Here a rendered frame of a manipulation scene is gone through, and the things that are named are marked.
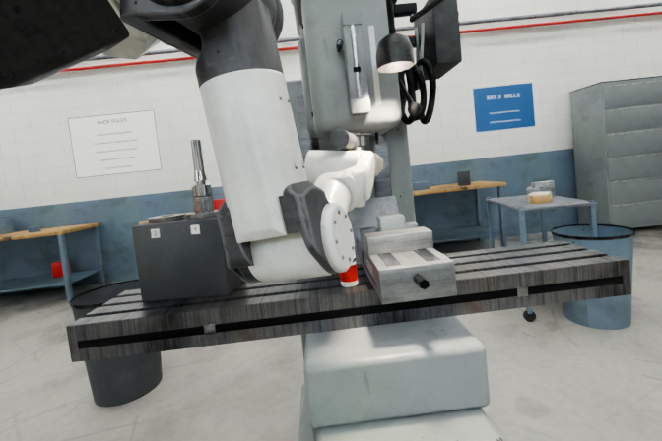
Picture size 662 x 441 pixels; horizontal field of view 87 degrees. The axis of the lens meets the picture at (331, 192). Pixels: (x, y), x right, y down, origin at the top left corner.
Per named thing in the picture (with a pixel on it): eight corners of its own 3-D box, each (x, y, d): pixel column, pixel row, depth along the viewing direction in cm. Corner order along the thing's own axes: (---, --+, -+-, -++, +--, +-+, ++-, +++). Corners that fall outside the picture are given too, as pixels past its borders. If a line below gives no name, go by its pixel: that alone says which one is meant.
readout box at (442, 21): (466, 61, 106) (460, -11, 105) (436, 64, 105) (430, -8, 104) (442, 79, 126) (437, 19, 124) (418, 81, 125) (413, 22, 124)
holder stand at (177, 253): (228, 295, 83) (218, 212, 82) (141, 302, 85) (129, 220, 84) (244, 280, 95) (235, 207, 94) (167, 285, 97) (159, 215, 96)
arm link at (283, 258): (364, 211, 55) (343, 306, 39) (306, 221, 59) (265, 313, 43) (343, 151, 51) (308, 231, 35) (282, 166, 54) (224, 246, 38)
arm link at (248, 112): (328, 296, 32) (273, 54, 31) (214, 307, 36) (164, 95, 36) (360, 259, 43) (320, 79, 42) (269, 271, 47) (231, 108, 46)
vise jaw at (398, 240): (433, 247, 79) (431, 230, 79) (368, 255, 79) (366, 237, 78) (426, 242, 85) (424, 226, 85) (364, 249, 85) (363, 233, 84)
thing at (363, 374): (495, 408, 64) (490, 345, 64) (307, 432, 63) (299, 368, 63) (418, 305, 114) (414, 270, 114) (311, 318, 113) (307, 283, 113)
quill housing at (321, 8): (407, 124, 77) (393, -25, 75) (313, 134, 76) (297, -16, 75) (389, 134, 96) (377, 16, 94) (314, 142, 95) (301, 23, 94)
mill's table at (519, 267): (632, 294, 78) (630, 259, 78) (70, 363, 74) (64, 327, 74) (561, 267, 101) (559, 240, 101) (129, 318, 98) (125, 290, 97)
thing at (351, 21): (370, 111, 73) (361, 8, 71) (352, 113, 73) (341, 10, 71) (367, 115, 77) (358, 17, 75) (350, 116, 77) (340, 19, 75)
